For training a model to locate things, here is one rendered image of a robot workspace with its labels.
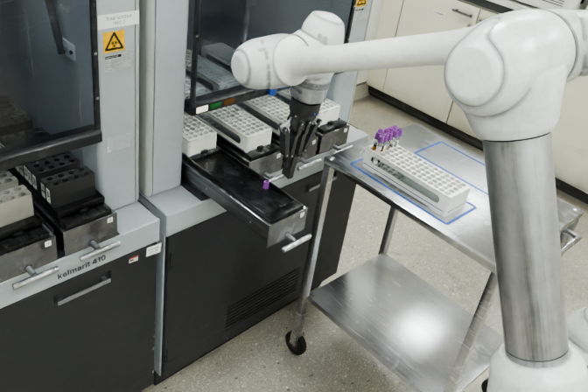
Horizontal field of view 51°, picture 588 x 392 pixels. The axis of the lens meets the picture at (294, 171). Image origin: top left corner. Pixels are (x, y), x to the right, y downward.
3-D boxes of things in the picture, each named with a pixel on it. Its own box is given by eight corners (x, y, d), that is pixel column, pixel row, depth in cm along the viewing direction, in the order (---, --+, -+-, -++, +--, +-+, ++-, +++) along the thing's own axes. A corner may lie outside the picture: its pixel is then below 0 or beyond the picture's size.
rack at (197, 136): (129, 117, 187) (129, 99, 184) (157, 109, 193) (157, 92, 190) (188, 161, 171) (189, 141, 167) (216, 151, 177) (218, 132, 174)
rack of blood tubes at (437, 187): (360, 165, 178) (365, 146, 175) (382, 156, 184) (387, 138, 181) (444, 217, 161) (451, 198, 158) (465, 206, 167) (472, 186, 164)
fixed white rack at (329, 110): (255, 94, 213) (257, 78, 210) (276, 88, 220) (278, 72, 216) (318, 130, 197) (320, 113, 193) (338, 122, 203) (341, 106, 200)
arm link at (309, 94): (285, 69, 146) (281, 92, 149) (310, 87, 141) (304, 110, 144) (314, 65, 152) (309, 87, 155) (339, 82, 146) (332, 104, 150)
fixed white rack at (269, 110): (221, 104, 203) (222, 87, 200) (244, 97, 210) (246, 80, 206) (283, 143, 187) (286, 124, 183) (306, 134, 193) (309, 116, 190)
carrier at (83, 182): (92, 190, 150) (91, 169, 147) (96, 193, 149) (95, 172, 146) (46, 206, 143) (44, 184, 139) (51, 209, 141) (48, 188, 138)
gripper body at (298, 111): (310, 87, 154) (302, 118, 159) (283, 92, 149) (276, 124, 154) (329, 101, 150) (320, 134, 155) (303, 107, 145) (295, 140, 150)
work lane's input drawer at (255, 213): (117, 133, 191) (117, 108, 187) (155, 122, 200) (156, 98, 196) (278, 258, 151) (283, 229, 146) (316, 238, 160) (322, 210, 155)
